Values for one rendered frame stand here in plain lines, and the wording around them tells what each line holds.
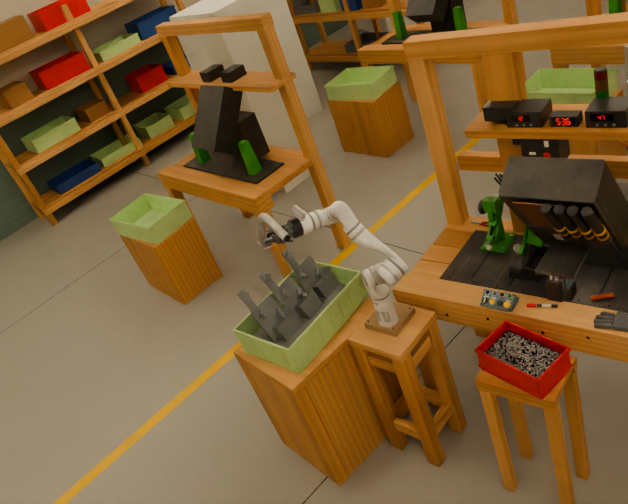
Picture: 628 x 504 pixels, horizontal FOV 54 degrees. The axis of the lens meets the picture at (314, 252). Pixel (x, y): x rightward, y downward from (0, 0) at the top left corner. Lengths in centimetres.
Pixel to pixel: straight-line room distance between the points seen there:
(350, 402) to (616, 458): 132
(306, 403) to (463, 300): 92
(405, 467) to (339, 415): 49
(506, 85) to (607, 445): 184
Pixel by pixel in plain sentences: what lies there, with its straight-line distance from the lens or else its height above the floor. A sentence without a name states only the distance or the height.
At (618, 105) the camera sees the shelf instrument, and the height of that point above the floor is 162.
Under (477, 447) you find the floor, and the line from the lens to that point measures 358.
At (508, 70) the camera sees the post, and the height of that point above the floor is 177.
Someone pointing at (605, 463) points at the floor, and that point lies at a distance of 348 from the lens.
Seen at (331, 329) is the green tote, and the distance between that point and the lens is 320.
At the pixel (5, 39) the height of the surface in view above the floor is 212.
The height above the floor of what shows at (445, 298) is 90.
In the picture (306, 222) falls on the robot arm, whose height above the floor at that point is 171.
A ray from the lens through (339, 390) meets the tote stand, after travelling 328.
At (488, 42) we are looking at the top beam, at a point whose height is 190.
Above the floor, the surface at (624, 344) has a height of 86.
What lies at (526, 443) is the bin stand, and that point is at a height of 14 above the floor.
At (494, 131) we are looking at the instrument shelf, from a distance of 297.
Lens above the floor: 285
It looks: 32 degrees down
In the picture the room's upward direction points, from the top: 22 degrees counter-clockwise
